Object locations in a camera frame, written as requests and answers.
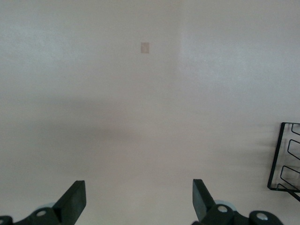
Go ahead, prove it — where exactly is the black wire cup holder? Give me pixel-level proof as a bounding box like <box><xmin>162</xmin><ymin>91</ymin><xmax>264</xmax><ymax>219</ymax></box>
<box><xmin>267</xmin><ymin>121</ymin><xmax>300</xmax><ymax>203</ymax></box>

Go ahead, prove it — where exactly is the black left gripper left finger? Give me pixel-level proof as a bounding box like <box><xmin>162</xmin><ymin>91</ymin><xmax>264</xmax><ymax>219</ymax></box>
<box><xmin>0</xmin><ymin>180</ymin><xmax>87</xmax><ymax>225</ymax></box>

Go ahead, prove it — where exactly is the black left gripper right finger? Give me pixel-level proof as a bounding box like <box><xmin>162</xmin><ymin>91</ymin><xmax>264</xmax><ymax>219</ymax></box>
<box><xmin>192</xmin><ymin>179</ymin><xmax>285</xmax><ymax>225</ymax></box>

